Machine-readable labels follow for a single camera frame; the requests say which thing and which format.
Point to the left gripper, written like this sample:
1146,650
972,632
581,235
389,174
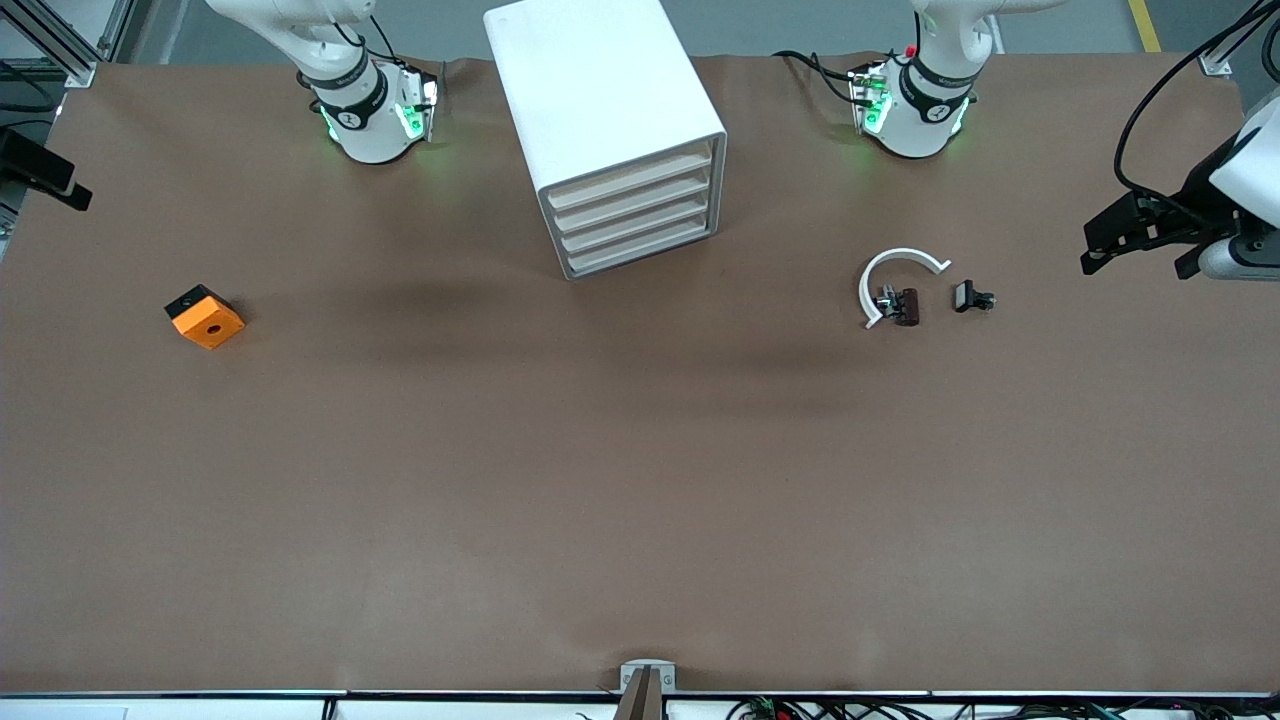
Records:
1195,194

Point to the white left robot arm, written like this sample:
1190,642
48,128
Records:
925,120

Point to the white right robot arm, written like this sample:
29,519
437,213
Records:
365,130

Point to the small black clip part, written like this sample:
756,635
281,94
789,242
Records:
968,296

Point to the orange and black box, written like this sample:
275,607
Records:
210,325

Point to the white curved plastic strip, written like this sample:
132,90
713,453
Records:
905,253

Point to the dark brown small block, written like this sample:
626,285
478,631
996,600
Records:
908,306

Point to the small metal terminal part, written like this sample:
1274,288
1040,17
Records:
886,300

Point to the brown paper table mat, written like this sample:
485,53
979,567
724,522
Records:
640,500

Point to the aluminium frame profile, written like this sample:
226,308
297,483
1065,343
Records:
1230,45
60,40

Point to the white table edge rail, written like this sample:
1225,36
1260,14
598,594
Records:
200,708

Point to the small grey metal bracket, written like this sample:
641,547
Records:
648,666

